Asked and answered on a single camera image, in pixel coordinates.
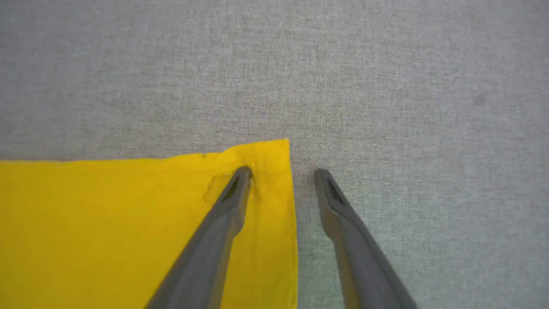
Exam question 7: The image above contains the yellow shirt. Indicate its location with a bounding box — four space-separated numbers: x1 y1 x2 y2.
0 138 299 309

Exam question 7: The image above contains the grey fabric sofa cushion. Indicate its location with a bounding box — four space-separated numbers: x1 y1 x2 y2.
0 0 549 309

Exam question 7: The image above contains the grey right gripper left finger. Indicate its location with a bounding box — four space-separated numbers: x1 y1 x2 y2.
145 166 253 309

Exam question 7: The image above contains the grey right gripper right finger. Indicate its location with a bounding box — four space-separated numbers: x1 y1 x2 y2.
314 168 419 309

